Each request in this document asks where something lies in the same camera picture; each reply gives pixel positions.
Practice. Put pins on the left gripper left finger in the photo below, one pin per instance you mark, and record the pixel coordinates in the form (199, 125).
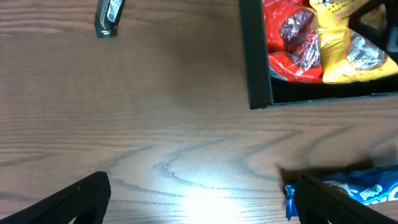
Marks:
(85, 201)

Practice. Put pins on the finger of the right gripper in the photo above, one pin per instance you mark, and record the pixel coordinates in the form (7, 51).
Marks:
(377, 21)

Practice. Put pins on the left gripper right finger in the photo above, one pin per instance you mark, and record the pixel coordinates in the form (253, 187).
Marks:
(318, 203)

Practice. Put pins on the yellow snack bag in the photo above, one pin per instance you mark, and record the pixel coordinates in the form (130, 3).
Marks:
(346, 55)

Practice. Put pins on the blue Oreo cookie pack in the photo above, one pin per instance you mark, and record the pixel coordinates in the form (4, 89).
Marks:
(367, 186)

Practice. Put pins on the red candy bag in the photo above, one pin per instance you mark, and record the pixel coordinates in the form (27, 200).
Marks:
(292, 40)

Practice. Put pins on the black open gift box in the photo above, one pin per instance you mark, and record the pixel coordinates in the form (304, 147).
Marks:
(266, 91)

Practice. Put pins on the small black wrapped bar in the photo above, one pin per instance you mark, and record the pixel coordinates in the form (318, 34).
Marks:
(107, 16)

